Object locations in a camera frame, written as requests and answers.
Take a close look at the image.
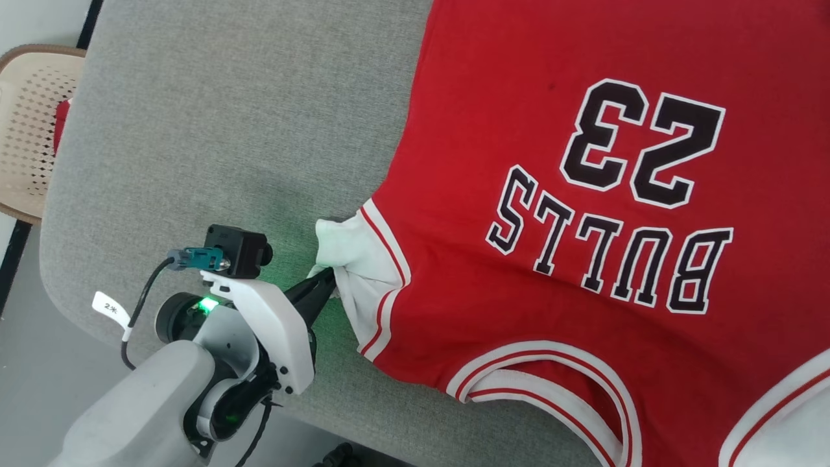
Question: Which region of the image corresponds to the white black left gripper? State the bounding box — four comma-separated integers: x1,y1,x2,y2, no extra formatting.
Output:
154,267,337,396

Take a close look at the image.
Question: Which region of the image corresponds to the beige perforated laundry basket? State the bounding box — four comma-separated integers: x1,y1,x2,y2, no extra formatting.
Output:
0,44,87,225

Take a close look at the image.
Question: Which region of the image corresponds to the red Bulls 23 jersey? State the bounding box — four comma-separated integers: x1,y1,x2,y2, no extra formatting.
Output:
310,0,830,467

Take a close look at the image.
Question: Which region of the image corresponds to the black cable with teal connector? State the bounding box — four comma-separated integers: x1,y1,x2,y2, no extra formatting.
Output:
121,246,229,372

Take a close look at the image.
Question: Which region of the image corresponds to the white cable label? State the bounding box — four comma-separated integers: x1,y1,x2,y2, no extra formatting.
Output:
92,291,134,342

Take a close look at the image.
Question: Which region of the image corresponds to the grey fabric sofa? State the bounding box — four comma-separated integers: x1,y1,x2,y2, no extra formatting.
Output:
39,0,830,467

